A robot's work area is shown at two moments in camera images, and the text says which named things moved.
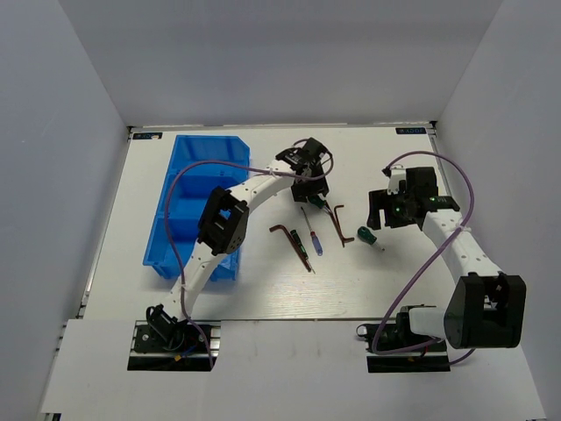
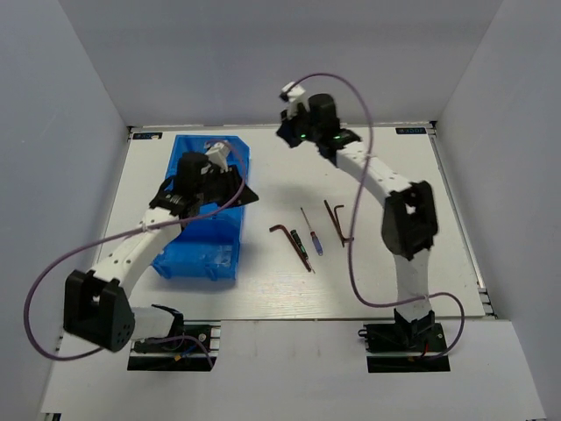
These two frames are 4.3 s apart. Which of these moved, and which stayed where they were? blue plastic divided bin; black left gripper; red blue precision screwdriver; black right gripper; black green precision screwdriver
Moved: black left gripper; black right gripper
Stayed: blue plastic divided bin; black green precision screwdriver; red blue precision screwdriver
